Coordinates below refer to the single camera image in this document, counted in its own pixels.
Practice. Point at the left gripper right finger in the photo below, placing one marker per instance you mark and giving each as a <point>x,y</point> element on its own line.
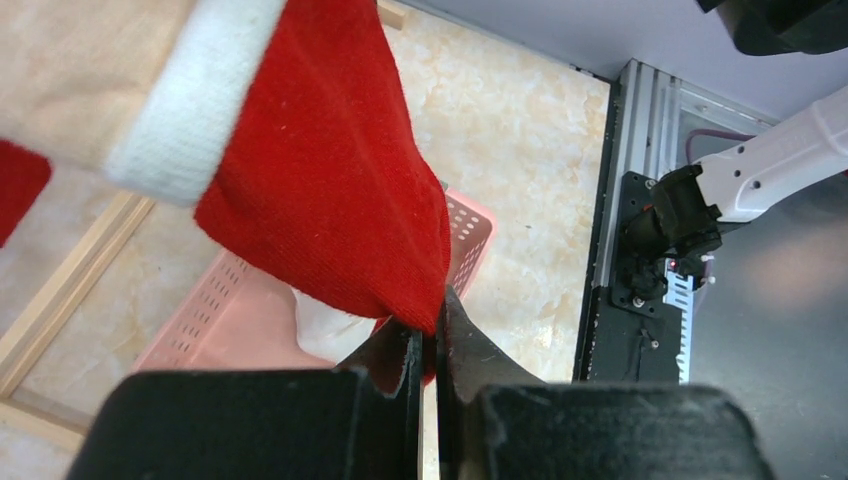
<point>496,420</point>

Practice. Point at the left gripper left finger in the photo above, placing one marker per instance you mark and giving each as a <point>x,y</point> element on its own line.
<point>360,420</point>

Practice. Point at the white sock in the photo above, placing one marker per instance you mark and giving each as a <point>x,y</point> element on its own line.
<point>328,333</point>

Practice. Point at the red christmas sock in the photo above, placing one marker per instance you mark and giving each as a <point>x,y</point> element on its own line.
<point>281,124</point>

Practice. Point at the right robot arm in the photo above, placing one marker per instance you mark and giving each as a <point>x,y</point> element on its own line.
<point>745,181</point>

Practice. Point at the pink plastic basket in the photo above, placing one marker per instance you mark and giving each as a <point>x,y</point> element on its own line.
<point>239,318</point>

